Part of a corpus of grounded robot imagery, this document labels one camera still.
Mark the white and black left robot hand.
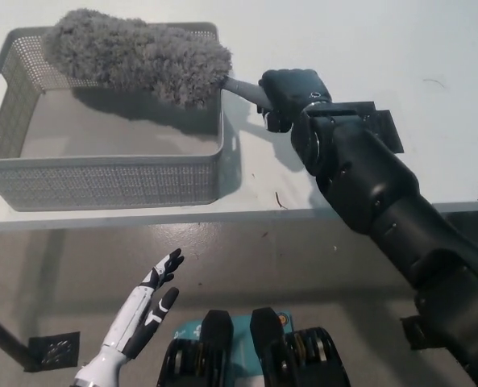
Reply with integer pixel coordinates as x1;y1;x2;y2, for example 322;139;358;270
100;248;185;360

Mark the grey fluffy duster with handle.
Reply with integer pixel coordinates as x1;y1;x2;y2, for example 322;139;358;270
40;8;274;116

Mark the dark metal desk leg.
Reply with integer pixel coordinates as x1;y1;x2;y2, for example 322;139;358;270
0;305;31;370

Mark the black tape patch on desk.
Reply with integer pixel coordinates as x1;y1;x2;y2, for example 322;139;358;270
355;100;405;154

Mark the grey perforated plastic basket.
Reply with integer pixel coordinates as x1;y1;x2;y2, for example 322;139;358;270
0;22;227;213

